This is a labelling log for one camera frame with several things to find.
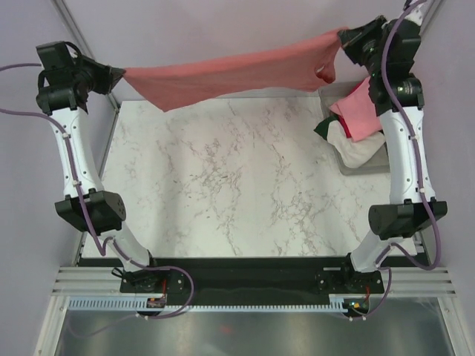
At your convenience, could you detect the salmon red t shirt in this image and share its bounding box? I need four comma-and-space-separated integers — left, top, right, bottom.
124, 30, 341, 112

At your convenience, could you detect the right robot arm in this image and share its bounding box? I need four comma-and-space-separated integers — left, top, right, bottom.
338, 13, 448, 292

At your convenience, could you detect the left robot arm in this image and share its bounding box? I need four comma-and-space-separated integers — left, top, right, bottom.
36, 42, 163, 291

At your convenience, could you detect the grey translucent plastic bin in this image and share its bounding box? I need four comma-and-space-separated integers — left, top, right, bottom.
318, 82, 390, 176

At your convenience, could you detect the light pink t shirt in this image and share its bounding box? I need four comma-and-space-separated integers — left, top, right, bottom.
329, 83, 385, 142

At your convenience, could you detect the dark green t shirt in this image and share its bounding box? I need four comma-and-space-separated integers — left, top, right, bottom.
313, 116, 338, 141

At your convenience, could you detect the white t shirt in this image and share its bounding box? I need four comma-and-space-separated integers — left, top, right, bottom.
327, 121, 385, 168

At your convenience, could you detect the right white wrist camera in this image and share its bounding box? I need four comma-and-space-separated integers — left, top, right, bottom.
401, 0, 427, 27

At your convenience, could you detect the right aluminium frame post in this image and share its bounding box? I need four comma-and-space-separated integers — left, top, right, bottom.
422, 0, 445, 27

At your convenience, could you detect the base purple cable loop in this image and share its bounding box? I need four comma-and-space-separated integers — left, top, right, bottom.
135, 266, 200, 322

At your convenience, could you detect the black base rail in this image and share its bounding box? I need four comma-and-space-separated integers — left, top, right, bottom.
114, 257, 384, 306

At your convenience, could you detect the white slotted cable duct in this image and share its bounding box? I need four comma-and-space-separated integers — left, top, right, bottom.
68, 296, 350, 313

